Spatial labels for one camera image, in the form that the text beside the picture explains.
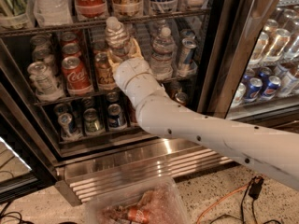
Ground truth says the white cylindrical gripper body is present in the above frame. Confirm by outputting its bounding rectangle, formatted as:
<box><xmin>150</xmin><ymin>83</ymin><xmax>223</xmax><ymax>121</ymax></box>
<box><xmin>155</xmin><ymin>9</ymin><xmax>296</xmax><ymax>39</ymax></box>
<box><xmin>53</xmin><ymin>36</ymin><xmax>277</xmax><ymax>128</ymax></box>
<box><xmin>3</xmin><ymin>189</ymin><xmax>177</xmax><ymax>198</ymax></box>
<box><xmin>113</xmin><ymin>58</ymin><xmax>165</xmax><ymax>107</ymax></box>

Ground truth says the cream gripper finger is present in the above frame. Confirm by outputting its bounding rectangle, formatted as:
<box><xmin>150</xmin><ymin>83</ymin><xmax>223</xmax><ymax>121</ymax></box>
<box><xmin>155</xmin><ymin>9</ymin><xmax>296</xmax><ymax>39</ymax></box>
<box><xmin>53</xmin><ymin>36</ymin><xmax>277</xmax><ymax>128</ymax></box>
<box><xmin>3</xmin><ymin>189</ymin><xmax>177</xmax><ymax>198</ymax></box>
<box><xmin>130</xmin><ymin>38</ymin><xmax>143</xmax><ymax>59</ymax></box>
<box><xmin>107</xmin><ymin>52</ymin><xmax>121</xmax><ymax>73</ymax></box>

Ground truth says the clear water bottle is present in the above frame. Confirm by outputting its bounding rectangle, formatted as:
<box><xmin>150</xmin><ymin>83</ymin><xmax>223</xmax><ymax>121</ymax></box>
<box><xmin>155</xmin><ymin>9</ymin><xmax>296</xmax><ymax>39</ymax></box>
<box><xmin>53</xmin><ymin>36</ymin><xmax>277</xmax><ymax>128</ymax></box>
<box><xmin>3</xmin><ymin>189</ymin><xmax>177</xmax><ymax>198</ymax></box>
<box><xmin>149</xmin><ymin>27</ymin><xmax>176</xmax><ymax>80</ymax></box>
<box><xmin>105</xmin><ymin>17</ymin><xmax>132</xmax><ymax>62</ymax></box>

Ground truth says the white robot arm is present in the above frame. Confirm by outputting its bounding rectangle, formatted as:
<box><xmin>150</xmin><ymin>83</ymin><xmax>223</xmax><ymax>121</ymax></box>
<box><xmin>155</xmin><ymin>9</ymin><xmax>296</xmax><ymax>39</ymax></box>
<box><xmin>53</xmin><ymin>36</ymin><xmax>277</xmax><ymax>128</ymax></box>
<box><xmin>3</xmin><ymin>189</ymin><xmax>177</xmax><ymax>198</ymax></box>
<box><xmin>113</xmin><ymin>57</ymin><xmax>299</xmax><ymax>190</ymax></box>

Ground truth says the blue Pepsi can bottom shelf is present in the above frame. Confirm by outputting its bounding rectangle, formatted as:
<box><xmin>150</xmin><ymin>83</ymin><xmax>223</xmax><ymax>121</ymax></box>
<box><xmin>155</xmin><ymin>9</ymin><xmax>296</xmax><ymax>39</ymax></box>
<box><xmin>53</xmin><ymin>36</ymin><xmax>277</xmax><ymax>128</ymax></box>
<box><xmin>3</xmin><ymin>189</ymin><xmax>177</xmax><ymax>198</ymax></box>
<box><xmin>107</xmin><ymin>104</ymin><xmax>127</xmax><ymax>130</ymax></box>

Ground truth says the copper can bottom shelf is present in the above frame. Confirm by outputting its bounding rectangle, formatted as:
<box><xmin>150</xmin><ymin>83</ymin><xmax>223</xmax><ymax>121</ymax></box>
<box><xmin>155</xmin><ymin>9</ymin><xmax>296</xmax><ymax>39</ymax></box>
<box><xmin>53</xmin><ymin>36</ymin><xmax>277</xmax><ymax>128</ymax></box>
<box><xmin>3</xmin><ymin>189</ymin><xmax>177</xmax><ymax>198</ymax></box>
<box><xmin>175</xmin><ymin>91</ymin><xmax>188</xmax><ymax>105</ymax></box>

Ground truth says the green soda can bottom shelf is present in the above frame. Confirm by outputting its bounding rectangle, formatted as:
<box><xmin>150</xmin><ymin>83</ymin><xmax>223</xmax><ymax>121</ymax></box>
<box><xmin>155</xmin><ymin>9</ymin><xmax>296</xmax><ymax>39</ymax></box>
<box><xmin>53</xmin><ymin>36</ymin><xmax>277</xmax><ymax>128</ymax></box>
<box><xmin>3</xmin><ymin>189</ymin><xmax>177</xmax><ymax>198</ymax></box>
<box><xmin>83</xmin><ymin>108</ymin><xmax>105</xmax><ymax>136</ymax></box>

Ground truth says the red Coca-Cola bottle top shelf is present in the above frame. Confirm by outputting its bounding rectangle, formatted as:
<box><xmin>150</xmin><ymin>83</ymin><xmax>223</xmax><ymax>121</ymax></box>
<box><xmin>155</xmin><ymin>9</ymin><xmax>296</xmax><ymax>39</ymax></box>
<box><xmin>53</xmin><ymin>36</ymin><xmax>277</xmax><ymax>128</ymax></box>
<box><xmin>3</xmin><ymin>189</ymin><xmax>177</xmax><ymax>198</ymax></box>
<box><xmin>75</xmin><ymin>0</ymin><xmax>106</xmax><ymax>19</ymax></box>

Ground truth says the stainless steel fridge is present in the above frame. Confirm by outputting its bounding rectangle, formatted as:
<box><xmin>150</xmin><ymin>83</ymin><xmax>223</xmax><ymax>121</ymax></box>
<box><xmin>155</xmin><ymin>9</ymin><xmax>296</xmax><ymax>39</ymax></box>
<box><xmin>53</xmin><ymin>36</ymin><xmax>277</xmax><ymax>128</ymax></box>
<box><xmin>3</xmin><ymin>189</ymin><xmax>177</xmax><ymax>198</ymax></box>
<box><xmin>0</xmin><ymin>0</ymin><xmax>287</xmax><ymax>205</ymax></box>

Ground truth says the fridge glass door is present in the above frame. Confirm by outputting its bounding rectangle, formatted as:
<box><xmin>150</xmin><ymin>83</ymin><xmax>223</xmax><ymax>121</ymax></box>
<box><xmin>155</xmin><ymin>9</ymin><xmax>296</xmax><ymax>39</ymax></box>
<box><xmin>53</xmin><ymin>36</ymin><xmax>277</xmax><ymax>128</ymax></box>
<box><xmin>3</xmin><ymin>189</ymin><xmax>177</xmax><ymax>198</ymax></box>
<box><xmin>197</xmin><ymin>0</ymin><xmax>299</xmax><ymax>122</ymax></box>

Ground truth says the orange-brown soda can front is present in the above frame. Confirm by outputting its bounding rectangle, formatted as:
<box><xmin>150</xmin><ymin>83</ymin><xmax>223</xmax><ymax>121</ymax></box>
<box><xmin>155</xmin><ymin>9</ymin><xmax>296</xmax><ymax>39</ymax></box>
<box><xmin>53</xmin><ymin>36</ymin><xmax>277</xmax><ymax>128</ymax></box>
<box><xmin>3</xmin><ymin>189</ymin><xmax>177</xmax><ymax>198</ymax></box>
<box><xmin>94</xmin><ymin>52</ymin><xmax>116</xmax><ymax>91</ymax></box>

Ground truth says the red Coca-Cola can front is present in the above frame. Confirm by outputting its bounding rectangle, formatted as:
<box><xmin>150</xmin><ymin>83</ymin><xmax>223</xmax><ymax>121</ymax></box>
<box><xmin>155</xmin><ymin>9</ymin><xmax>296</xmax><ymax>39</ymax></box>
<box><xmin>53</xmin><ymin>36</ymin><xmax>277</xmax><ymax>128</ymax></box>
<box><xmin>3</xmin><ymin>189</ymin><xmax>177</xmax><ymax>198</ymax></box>
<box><xmin>62</xmin><ymin>56</ymin><xmax>93</xmax><ymax>95</ymax></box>

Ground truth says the blue white energy drink can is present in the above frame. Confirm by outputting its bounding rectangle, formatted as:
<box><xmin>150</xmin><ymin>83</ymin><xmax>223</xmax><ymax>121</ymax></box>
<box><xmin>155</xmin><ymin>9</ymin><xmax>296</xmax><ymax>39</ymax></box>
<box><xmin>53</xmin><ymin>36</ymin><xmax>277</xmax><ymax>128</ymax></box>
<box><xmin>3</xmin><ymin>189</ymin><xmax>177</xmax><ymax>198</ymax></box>
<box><xmin>178</xmin><ymin>38</ymin><xmax>197</xmax><ymax>76</ymax></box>

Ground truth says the silver diet soda can front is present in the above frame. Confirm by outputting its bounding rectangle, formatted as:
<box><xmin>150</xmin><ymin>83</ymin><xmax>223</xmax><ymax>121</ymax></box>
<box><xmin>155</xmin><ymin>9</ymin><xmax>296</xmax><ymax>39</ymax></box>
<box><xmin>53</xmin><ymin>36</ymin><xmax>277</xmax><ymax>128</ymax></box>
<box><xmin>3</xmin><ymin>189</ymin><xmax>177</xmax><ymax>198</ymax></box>
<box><xmin>27</xmin><ymin>62</ymin><xmax>64</xmax><ymax>102</ymax></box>

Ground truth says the blue can bottom left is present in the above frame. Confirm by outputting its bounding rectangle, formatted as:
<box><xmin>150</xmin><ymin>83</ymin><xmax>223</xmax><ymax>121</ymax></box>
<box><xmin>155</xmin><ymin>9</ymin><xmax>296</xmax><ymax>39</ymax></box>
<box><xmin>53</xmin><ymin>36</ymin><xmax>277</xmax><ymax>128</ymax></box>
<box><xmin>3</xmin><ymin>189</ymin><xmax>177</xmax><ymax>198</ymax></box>
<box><xmin>58</xmin><ymin>113</ymin><xmax>82</xmax><ymax>141</ymax></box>

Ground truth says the blue Pepsi can behind door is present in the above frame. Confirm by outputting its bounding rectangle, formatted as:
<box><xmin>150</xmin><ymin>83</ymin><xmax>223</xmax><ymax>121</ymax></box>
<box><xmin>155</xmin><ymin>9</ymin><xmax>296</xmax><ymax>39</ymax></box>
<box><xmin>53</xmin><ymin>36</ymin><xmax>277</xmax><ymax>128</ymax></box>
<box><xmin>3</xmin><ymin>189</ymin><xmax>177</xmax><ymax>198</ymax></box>
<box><xmin>244</xmin><ymin>77</ymin><xmax>263</xmax><ymax>101</ymax></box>

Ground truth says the clear plastic bin on floor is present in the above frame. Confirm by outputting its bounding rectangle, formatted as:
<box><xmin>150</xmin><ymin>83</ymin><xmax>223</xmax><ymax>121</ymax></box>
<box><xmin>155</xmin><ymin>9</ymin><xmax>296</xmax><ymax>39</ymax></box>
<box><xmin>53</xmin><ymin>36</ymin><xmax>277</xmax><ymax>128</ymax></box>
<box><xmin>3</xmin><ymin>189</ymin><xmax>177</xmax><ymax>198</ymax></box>
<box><xmin>85</xmin><ymin>176</ymin><xmax>191</xmax><ymax>224</ymax></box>

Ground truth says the red can in bin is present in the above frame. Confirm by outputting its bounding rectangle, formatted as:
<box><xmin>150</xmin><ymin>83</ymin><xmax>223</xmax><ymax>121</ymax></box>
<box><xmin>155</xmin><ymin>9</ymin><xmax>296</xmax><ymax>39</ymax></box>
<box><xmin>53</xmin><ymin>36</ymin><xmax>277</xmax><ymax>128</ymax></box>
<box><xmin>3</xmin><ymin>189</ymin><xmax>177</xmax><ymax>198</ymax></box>
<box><xmin>127</xmin><ymin>207</ymin><xmax>150</xmax><ymax>224</ymax></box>

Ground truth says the orange extension cable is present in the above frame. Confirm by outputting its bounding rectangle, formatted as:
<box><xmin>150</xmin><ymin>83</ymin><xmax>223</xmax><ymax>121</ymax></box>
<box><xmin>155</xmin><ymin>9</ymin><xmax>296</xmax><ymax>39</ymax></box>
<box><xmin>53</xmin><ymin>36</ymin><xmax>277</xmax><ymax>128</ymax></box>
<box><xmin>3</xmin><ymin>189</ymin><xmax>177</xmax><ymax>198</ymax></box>
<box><xmin>194</xmin><ymin>175</ymin><xmax>265</xmax><ymax>224</ymax></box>

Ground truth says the black power adapter with cable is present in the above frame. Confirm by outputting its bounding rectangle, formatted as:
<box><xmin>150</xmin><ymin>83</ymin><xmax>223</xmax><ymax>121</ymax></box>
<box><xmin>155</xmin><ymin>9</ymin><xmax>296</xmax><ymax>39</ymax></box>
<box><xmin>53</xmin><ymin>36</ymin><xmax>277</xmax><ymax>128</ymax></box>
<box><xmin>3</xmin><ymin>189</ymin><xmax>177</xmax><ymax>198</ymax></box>
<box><xmin>240</xmin><ymin>176</ymin><xmax>263</xmax><ymax>224</ymax></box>

